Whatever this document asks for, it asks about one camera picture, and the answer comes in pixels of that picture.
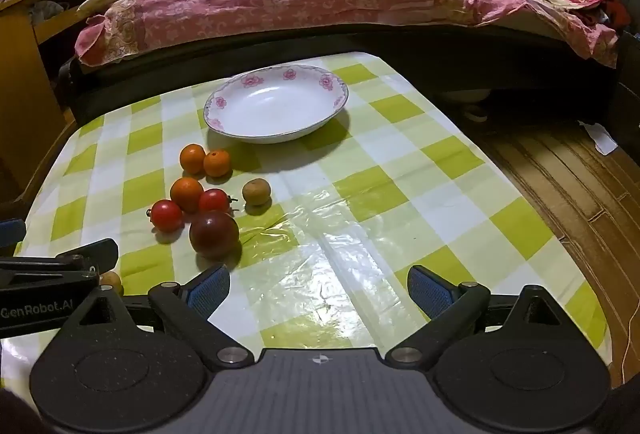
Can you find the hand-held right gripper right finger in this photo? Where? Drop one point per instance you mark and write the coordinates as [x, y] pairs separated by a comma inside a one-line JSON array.
[[426, 290]]

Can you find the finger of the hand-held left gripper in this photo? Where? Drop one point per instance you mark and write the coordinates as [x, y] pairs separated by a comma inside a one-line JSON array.
[[85, 254], [11, 232]]

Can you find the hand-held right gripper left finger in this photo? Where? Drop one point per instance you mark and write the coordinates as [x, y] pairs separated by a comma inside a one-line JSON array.
[[210, 290]]

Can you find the small brown round fruit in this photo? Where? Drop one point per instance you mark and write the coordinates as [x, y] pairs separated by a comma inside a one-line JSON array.
[[256, 191], [112, 280]]

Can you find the dark purple tomato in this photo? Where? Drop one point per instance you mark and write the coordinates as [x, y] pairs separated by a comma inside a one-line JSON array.
[[214, 234]]

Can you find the red cherry tomato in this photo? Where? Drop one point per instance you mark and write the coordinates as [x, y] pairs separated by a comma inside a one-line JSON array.
[[214, 201], [166, 215]]

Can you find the small orange tangerine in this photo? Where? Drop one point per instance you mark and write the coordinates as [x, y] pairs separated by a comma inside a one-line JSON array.
[[218, 163], [186, 194], [192, 158]]

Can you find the white floral rimmed plate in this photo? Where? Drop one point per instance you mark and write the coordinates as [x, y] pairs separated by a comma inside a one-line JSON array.
[[275, 108]]

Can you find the green checkered tablecloth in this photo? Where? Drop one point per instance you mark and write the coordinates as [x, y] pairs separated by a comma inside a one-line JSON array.
[[360, 214]]

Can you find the wooden cabinet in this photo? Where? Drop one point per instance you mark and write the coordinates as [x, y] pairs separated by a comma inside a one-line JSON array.
[[25, 113]]

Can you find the pale slipper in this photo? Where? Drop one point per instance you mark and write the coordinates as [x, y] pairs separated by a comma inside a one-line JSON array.
[[476, 112]]

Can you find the white paper scrap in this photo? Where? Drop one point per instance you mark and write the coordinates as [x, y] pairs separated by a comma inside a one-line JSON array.
[[602, 138]]

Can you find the red clothing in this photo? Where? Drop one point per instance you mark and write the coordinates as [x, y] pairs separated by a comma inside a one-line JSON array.
[[620, 13]]

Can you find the dark bed frame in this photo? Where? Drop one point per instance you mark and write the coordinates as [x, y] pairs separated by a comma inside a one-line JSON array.
[[310, 47]]

